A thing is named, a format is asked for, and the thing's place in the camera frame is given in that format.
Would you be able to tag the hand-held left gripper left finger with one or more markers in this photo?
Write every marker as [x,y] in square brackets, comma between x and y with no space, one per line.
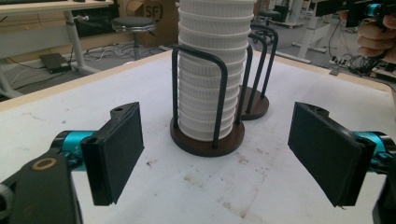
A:
[115,155]

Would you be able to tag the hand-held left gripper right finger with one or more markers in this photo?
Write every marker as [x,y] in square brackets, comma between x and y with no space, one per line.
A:
[323,152]

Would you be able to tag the stack of ribbed paper cups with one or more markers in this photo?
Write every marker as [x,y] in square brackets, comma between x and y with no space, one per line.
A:
[211,34]

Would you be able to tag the black office chair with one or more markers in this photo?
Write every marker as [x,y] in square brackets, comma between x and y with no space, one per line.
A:
[269,14]

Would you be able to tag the flat black floor device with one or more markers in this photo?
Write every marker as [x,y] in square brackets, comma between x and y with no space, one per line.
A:
[54,62]

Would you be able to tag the round black stool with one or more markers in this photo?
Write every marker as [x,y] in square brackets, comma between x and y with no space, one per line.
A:
[133,23]

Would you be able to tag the brown cardboard box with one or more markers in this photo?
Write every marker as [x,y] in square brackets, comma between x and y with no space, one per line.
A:
[163,18]

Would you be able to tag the white wooden-top desk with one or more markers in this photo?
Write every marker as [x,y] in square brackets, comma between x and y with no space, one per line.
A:
[37,7]

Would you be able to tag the white desk frame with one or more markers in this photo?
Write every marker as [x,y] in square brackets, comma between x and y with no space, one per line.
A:
[309,34]

